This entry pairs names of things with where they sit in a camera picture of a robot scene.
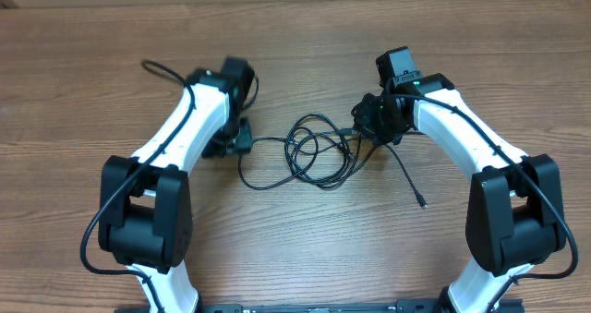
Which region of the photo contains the black usb cable white plug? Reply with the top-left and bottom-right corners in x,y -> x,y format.
237,114 -> 366,191

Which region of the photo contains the black usb cable silver plug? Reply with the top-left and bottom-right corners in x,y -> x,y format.
283,126 -> 428,210

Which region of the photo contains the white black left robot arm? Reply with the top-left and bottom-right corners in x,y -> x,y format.
79,56 -> 259,312

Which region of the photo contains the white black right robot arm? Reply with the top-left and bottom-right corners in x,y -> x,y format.
351,74 -> 579,312

